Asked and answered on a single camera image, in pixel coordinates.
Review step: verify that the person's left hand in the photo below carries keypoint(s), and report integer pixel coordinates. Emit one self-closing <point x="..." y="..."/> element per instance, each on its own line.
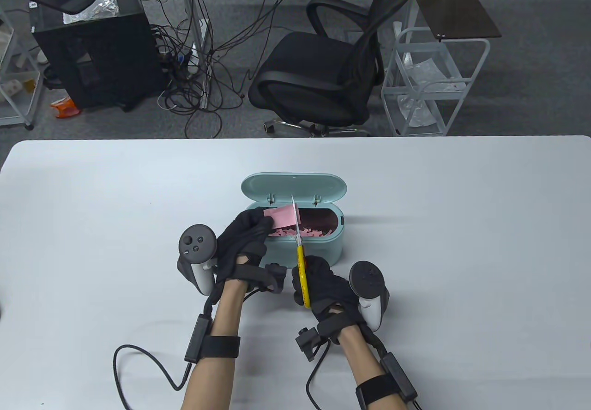
<point x="240" y="239"/>

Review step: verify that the person's right hand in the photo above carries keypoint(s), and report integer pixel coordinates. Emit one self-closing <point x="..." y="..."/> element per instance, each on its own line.
<point x="332" y="290"/>

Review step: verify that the mint green lidded box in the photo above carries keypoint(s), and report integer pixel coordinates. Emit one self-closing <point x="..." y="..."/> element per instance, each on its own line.
<point x="323" y="253"/>

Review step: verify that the pink waste paper sheet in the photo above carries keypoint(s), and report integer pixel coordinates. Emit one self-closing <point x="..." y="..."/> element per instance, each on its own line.
<point x="282" y="216"/>

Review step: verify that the pile of pink paper pieces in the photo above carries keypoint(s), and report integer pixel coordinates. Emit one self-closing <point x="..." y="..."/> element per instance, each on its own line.
<point x="318" y="233"/>

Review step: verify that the person's left forearm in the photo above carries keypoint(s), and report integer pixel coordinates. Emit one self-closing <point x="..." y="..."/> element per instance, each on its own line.
<point x="221" y="317"/>

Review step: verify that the person's right forearm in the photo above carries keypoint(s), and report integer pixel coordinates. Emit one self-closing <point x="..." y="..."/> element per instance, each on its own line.
<point x="364" y="359"/>

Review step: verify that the grey and white controller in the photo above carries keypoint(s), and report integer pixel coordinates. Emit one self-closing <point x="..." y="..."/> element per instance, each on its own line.
<point x="367" y="278"/>
<point x="197" y="241"/>

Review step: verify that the black sensor module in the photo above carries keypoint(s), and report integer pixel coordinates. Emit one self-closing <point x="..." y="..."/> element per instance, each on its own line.
<point x="397" y="375"/>
<point x="198" y="338"/>

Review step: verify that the black office chair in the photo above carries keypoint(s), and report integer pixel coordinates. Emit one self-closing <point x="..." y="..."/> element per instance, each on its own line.
<point x="314" y="68"/>

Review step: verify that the clear plastic bag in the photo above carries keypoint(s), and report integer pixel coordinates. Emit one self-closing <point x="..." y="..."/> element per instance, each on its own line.
<point x="434" y="73"/>
<point x="418" y="110"/>

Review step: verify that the orange packet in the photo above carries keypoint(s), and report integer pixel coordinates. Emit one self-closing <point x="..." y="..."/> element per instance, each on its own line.
<point x="64" y="109"/>

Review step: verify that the black computer tower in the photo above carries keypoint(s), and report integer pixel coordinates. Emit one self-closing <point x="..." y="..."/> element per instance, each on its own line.
<point x="106" y="59"/>

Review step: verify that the white shelf cart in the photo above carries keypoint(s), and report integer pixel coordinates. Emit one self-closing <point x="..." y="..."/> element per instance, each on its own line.
<point x="14" y="105"/>

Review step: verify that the crumpled silver foil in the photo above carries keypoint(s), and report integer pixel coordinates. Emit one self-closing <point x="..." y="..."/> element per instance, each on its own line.
<point x="97" y="8"/>

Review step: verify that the dark brown board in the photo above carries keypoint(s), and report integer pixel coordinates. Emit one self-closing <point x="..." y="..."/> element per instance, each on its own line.
<point x="457" y="10"/>

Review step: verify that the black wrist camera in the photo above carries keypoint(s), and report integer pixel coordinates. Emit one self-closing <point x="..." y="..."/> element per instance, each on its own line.
<point x="275" y="277"/>
<point x="308" y="341"/>

